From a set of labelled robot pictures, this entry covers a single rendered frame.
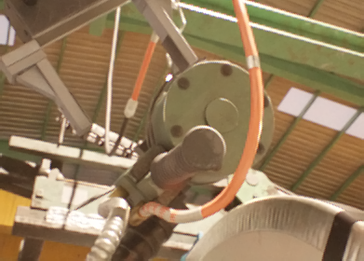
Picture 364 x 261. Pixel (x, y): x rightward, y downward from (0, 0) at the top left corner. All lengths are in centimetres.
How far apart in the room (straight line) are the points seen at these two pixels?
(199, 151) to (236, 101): 20
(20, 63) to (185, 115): 22
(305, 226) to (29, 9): 37
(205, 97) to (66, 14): 21
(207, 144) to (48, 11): 20
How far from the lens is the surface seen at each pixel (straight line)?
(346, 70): 406
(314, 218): 61
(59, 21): 56
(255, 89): 61
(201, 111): 67
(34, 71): 56
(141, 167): 66
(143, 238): 77
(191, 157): 50
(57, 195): 166
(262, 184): 188
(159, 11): 60
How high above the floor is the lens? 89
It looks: 41 degrees up
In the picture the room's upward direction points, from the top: straight up
